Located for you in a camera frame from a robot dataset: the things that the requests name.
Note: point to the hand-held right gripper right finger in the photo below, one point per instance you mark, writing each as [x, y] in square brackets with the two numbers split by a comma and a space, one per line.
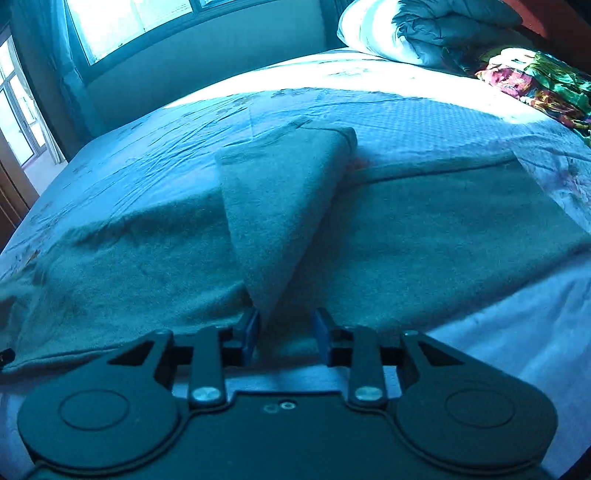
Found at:
[322, 339]

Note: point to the balcony window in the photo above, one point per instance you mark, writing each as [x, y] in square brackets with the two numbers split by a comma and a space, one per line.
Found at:
[18, 106]

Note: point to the folded grey white duvet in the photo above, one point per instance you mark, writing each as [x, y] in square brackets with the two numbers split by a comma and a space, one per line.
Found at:
[415, 27]

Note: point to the large bedroom window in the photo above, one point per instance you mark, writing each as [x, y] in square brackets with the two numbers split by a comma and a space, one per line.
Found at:
[138, 23]

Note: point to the floral bed sheet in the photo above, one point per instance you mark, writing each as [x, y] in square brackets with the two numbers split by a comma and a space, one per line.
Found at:
[152, 147]

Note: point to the colourful floral blanket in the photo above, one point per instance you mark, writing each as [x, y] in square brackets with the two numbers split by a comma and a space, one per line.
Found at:
[540, 83]

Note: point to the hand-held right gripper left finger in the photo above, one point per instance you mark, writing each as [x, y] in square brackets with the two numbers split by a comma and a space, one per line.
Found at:
[250, 337]

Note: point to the grey pants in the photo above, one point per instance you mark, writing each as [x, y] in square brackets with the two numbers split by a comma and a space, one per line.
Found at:
[406, 249]

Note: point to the brown wooden door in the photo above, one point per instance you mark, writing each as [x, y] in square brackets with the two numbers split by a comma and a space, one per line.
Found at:
[11, 194]

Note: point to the reddish wooden headboard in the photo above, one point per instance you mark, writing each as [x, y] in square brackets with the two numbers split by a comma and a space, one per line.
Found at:
[558, 27]

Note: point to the sheer window curtain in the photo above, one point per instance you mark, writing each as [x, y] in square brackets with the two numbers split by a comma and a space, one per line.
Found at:
[60, 74]

